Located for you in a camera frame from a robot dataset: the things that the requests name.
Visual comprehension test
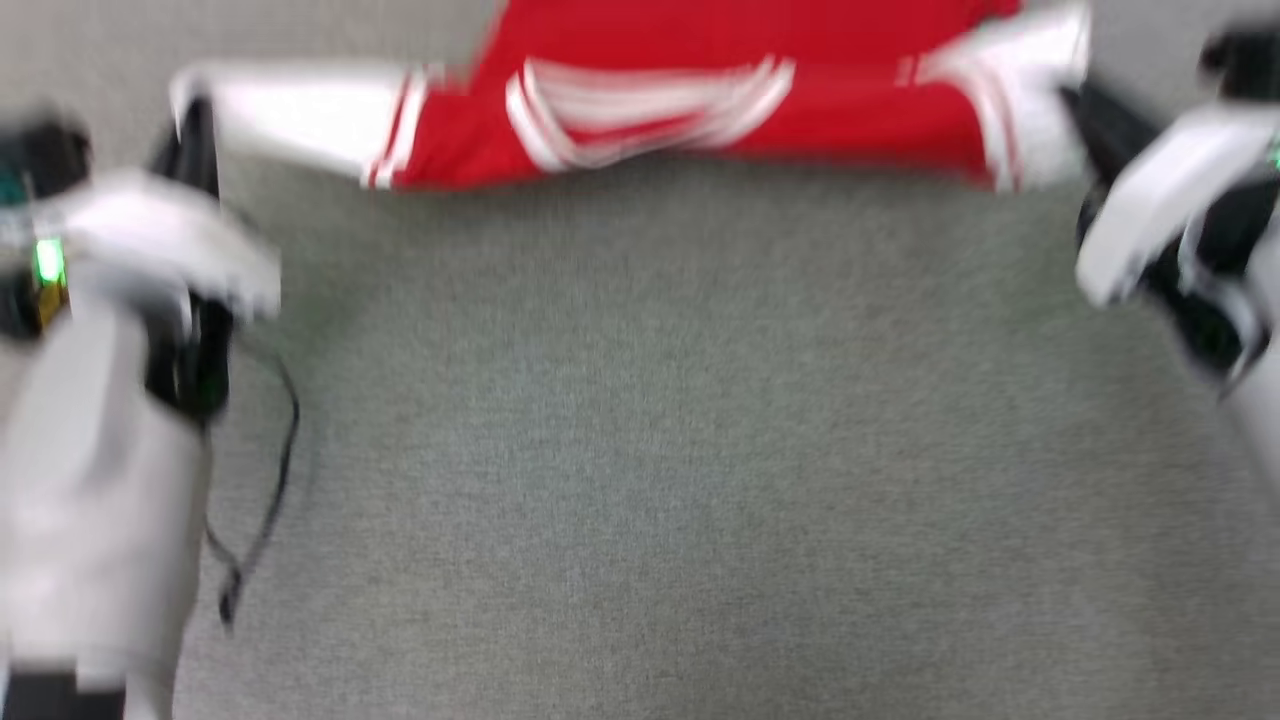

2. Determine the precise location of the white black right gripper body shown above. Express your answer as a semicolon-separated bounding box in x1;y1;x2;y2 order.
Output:
1075;103;1280;309

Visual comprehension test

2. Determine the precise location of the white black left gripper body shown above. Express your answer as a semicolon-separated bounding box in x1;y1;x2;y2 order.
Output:
35;167;284;427

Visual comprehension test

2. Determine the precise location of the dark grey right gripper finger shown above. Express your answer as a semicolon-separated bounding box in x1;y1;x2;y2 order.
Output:
1060;82;1166;186

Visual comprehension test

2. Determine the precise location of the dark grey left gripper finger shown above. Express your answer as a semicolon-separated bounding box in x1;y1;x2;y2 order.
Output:
148;93;223;199

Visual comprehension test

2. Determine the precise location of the red shirt with white sleeves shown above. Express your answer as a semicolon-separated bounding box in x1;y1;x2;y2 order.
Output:
168;0;1093;194

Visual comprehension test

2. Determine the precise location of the grey fabric sofa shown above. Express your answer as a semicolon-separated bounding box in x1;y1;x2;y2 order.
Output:
0;0;1280;720

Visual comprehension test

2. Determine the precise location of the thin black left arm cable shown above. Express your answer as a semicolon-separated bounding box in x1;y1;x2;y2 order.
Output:
203;340;302;633

